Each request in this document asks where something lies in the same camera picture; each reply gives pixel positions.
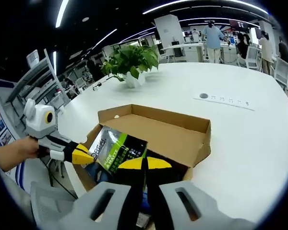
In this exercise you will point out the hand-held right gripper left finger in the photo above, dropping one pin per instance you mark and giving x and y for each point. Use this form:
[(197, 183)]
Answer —
[(124, 182)]

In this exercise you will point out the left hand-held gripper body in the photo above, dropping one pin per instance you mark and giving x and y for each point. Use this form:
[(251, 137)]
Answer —
[(38, 119)]

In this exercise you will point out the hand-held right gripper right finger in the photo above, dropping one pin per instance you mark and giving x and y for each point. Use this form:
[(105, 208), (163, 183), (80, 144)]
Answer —
[(163, 187)]

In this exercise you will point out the black green soft pouch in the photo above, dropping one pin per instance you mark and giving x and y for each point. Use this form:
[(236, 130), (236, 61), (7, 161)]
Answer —
[(115, 143)]

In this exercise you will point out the brown cardboard shoe box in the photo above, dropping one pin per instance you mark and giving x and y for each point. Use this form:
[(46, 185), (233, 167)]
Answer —
[(163, 129)]

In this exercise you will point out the white ribbed box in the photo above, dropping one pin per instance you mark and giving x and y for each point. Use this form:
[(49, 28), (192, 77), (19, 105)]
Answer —
[(33, 58)]

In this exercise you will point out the person's left hand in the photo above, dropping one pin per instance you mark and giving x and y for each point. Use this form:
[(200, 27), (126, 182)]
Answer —
[(27, 149)]

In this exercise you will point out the grey metal shelving rack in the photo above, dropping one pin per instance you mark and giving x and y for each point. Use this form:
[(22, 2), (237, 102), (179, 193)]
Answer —
[(33, 74)]

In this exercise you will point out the white office chair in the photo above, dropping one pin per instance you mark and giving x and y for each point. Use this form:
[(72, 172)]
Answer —
[(282, 69), (252, 56), (80, 83)]

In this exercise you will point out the white table socket strip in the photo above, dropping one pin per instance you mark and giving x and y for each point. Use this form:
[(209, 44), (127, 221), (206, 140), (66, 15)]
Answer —
[(228, 101)]

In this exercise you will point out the straight ceiling light strip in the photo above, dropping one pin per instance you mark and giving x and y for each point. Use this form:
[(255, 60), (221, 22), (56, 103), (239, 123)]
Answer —
[(61, 14)]

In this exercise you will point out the green potted plant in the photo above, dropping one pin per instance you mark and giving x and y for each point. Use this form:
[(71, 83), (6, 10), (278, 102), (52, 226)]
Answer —
[(132, 57)]

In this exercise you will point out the white office desk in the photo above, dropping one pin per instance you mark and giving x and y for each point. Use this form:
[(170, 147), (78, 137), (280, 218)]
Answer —
[(192, 51)]

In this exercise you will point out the curved ceiling light strip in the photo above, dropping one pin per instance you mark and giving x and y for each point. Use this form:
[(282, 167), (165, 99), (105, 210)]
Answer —
[(158, 8)]

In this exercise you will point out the wall poster board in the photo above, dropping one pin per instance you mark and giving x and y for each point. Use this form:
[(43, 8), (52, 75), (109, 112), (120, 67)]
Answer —
[(0, 124)]

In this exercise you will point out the wall display screen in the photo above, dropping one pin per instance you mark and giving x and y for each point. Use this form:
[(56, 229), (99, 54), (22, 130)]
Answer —
[(240, 24)]

